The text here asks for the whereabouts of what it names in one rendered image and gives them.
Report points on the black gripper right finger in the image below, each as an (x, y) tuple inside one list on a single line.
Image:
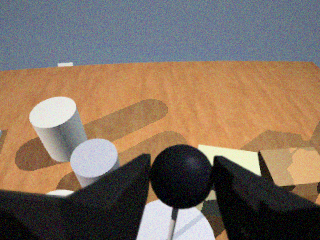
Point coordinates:
[(253, 208)]

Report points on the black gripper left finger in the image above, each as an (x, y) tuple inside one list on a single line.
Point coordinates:
[(108, 209)]

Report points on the grey cylinder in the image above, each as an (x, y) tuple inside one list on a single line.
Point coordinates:
[(60, 192), (59, 126), (93, 160)]

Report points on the glass french press with black knob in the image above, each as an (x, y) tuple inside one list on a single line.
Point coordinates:
[(182, 177)]

